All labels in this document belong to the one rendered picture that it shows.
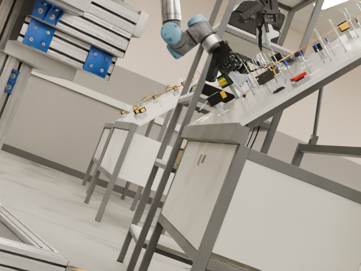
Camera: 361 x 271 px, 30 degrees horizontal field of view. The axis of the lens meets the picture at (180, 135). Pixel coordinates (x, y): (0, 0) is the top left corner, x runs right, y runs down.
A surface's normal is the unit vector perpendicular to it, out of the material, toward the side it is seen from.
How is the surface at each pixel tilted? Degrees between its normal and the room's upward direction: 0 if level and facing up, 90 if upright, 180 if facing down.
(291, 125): 90
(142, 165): 90
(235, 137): 90
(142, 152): 90
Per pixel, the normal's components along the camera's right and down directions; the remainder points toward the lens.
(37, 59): 0.51, 0.15
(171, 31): -0.28, -0.15
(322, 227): 0.14, 0.00
